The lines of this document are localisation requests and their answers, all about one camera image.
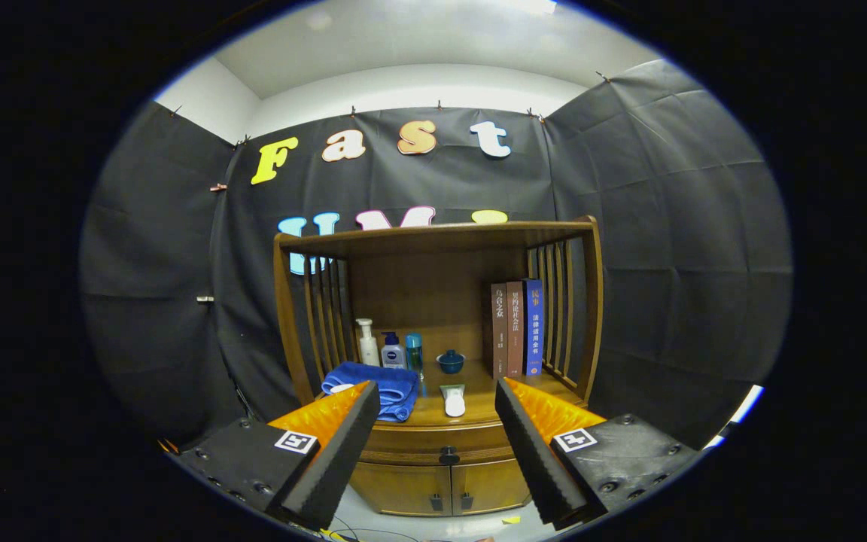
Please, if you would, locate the brown wooden cabinet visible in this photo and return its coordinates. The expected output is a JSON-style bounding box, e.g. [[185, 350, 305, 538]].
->
[[273, 216, 604, 519]]

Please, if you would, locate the white pump bottle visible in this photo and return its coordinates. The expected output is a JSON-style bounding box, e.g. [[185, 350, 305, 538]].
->
[[355, 318, 380, 367]]

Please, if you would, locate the wooden cabinet door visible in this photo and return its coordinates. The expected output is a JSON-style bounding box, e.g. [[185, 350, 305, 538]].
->
[[450, 458, 532, 516], [349, 461, 452, 517]]

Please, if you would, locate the light brown book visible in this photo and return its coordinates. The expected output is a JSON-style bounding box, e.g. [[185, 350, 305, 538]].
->
[[506, 281, 525, 379]]

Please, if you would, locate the folded blue towel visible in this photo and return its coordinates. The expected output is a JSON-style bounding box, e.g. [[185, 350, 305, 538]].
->
[[321, 361, 421, 422]]

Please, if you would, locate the white bottle with blue cap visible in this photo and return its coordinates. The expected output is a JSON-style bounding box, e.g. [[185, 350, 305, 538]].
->
[[380, 332, 406, 370]]

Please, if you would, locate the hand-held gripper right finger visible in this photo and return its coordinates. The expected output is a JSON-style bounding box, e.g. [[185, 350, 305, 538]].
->
[[494, 376, 705, 528]]

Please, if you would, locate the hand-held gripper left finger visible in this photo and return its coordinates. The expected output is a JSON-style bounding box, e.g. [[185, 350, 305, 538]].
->
[[178, 380, 382, 531]]

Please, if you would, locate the slim teal bottle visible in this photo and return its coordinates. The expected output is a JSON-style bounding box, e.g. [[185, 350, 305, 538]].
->
[[405, 333, 424, 385]]

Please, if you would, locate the wooden countertop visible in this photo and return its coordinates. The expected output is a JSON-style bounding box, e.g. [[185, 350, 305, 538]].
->
[[317, 360, 585, 428]]

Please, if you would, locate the dark brown book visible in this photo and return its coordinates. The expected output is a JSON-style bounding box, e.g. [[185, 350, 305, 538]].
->
[[490, 283, 510, 381]]

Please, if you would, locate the blue book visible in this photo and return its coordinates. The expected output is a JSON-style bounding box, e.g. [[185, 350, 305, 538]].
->
[[522, 279, 545, 377]]

